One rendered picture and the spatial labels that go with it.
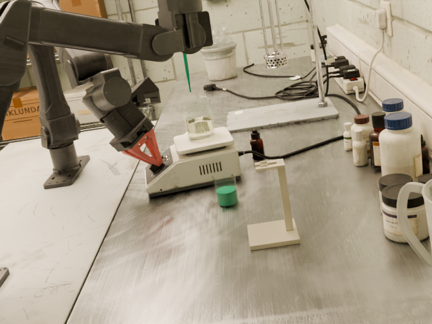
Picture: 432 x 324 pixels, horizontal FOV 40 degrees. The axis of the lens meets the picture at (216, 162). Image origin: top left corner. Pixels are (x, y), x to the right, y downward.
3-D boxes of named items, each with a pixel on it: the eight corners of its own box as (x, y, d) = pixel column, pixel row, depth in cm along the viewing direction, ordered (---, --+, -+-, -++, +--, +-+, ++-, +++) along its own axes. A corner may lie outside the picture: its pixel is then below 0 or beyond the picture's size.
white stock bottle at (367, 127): (348, 155, 127) (344, 117, 125) (366, 149, 129) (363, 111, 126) (362, 161, 123) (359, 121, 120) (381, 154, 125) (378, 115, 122)
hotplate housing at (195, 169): (148, 200, 122) (140, 163, 120) (146, 179, 135) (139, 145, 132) (252, 178, 124) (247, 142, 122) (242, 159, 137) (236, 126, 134)
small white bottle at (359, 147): (366, 161, 123) (363, 126, 120) (369, 165, 120) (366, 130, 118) (352, 162, 123) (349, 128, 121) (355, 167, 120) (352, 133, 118)
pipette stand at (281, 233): (250, 251, 94) (238, 175, 90) (247, 229, 102) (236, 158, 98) (300, 243, 94) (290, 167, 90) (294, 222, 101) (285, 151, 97)
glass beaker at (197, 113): (206, 144, 123) (199, 105, 121) (181, 143, 127) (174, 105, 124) (224, 134, 129) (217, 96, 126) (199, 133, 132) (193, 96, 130)
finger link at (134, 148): (160, 155, 130) (131, 123, 127) (175, 152, 124) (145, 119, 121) (141, 177, 127) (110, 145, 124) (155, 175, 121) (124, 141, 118)
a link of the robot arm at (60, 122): (80, 139, 144) (49, 2, 132) (54, 148, 141) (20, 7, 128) (69, 134, 149) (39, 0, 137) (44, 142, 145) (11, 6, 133)
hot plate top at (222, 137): (177, 155, 121) (176, 151, 121) (173, 139, 132) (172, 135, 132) (234, 144, 122) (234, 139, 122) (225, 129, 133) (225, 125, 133)
